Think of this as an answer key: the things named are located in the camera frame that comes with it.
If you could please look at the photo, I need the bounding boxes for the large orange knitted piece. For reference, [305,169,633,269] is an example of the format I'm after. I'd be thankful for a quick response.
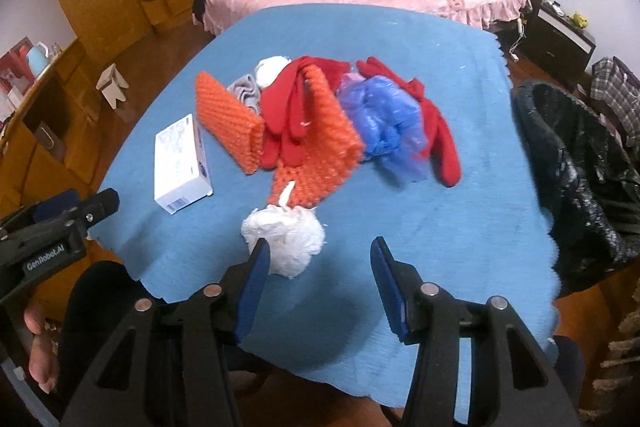
[267,66,364,208]

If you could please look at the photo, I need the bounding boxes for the small orange knitted piece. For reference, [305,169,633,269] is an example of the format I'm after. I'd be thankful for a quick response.
[194,71,267,176]

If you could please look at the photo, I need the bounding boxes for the bin with black liner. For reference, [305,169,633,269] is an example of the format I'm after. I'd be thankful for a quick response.
[510,79,640,299]

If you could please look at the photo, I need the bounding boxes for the black nightstand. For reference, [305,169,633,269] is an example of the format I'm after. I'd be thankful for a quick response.
[524,1,599,80]

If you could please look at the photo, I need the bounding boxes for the white tissue wad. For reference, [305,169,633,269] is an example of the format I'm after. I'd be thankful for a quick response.
[254,56,292,88]

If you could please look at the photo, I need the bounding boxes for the person's dark trousers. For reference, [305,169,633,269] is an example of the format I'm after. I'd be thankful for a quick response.
[56,259,586,427]

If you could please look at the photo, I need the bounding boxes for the white cardboard box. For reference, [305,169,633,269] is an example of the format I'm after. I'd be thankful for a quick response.
[153,114,214,215]

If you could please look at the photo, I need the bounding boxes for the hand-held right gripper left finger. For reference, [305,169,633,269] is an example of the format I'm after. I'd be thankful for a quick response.
[60,238,272,427]

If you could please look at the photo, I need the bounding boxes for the blue tablecloth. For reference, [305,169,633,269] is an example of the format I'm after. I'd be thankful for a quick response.
[87,3,562,410]

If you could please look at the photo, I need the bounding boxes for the white charger cable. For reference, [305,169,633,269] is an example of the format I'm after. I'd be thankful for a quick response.
[509,16,528,62]

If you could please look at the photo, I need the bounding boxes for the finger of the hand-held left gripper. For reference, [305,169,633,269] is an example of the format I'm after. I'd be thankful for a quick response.
[64,188,121,234]
[0,189,82,238]

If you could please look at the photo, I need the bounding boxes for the red gift box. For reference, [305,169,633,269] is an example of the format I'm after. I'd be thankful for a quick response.
[0,37,39,100]

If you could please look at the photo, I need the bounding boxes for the blue plastic bag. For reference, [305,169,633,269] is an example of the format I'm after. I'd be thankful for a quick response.
[338,76,429,182]

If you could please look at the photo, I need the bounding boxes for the person's left hand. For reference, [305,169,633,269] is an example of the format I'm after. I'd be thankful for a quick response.
[22,298,63,396]

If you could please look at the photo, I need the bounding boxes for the low wooden cabinet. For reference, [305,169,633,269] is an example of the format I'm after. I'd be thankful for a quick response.
[0,38,137,228]

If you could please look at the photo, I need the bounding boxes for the light blue kettle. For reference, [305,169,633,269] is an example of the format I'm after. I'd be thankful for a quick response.
[25,43,54,78]

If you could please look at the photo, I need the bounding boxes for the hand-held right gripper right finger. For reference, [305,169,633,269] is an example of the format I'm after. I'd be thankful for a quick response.
[370,236,582,427]

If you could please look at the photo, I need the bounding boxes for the grey cloth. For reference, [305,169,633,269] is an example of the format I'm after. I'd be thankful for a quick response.
[227,74,263,116]

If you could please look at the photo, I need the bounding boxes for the white paper ball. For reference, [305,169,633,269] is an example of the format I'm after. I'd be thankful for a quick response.
[241,186,327,278]

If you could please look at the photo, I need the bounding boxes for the plaid bag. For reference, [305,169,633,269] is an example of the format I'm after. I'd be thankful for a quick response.
[590,56,640,148]

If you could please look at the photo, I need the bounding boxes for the red knit glove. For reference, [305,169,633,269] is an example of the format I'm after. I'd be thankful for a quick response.
[259,56,352,170]
[356,56,462,188]

